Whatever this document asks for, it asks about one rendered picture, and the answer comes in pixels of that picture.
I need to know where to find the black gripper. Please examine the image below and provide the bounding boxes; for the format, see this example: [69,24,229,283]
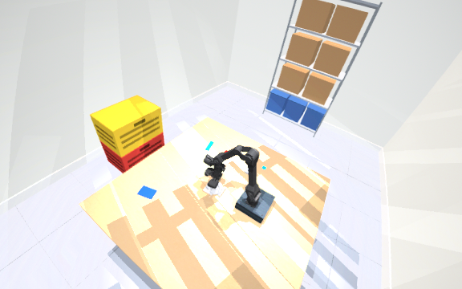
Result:
[207,168,225,189]

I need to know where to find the cyan flat bar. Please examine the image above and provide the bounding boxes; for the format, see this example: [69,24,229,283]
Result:
[205,141,213,151]

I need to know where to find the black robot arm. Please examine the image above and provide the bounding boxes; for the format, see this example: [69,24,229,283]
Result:
[203,145,262,208]

